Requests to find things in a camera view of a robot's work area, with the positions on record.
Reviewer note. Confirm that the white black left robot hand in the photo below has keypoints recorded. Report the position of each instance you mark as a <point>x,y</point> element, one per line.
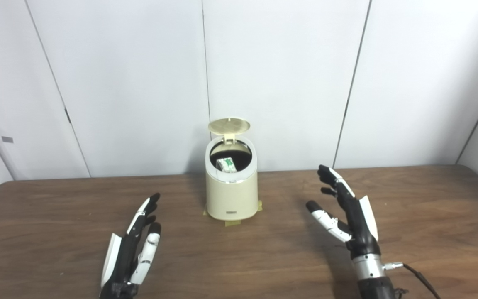
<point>120,261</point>

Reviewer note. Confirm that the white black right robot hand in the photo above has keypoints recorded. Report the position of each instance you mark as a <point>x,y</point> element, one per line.
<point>357,224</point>

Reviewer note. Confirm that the cream-colored bin body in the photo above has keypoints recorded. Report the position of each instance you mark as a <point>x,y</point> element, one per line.
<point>230,197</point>

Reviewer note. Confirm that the green white milk carton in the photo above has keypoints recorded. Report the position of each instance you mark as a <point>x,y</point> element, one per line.
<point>226,164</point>

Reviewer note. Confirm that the cream round bin lid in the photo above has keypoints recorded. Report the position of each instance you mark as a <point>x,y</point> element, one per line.
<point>229,125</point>

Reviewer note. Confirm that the black wall panel hinge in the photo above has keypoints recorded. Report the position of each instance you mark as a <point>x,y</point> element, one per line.
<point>67,116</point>

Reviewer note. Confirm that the gray wall label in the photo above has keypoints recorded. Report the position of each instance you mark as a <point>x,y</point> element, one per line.
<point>7,139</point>

